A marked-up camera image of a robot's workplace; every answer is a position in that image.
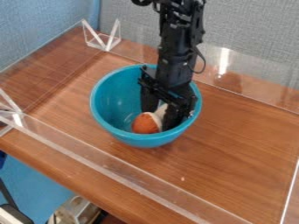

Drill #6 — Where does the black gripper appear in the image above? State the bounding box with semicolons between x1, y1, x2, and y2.
137;50;197;131

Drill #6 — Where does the toy mushroom brown cap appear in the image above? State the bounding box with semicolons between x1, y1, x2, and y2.
130;103;168;134

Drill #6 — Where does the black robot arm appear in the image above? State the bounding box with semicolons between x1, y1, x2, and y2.
130;0;205;130

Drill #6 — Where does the blue plastic bowl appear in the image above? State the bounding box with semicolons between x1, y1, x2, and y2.
89;65;201;148

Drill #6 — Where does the clear acrylic back barrier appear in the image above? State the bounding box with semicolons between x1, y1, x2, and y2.
104;31;299;115

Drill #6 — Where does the clear acrylic barrier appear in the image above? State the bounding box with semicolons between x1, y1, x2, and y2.
13;113;252;224
104;31;299;115

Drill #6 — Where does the clear acrylic front barrier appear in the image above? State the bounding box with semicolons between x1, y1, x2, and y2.
13;113;252;224

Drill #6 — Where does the white object under table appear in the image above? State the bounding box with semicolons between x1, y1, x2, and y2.
46;195;101;224

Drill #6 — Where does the black stand leg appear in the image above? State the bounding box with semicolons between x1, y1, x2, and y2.
0;179;33;224

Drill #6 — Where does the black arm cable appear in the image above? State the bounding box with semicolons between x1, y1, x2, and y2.
189;46;206;74

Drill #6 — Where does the clear acrylic corner bracket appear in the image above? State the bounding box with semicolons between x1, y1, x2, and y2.
81;19;121;52

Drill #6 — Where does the clear acrylic left bracket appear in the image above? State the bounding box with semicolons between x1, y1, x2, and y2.
0;88;24;137

